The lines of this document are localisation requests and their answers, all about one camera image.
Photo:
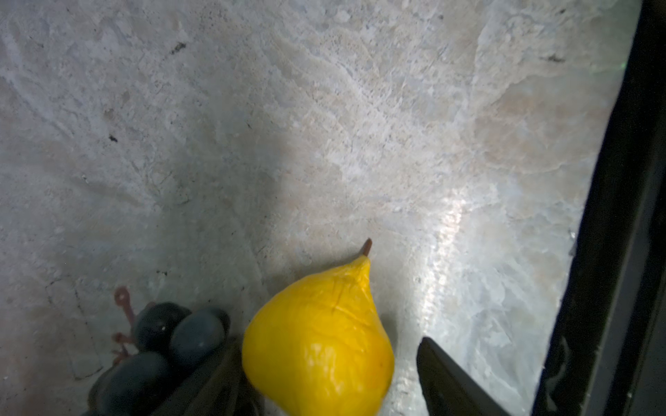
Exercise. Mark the black fake grape bunch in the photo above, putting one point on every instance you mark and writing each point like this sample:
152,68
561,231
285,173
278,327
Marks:
166,343

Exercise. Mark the small yellow fake lemon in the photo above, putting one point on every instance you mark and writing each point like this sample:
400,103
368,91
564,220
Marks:
319,347

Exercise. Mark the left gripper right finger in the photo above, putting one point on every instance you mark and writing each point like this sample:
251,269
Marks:
447,389

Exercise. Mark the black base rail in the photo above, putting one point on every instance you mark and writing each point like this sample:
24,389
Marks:
607,349

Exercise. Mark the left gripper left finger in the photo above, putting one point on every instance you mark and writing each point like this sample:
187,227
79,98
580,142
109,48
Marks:
216,387

